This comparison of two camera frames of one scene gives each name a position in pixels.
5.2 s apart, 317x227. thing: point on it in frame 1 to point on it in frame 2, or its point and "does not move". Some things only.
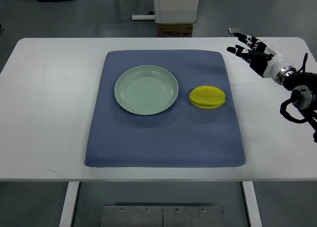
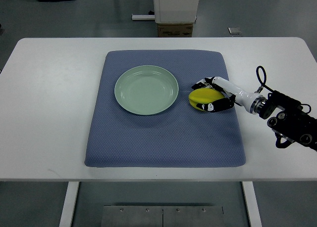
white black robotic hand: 264,59 to 233,96
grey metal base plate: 162,216 does not move
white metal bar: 143,17 does not move
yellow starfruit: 207,97 does not move
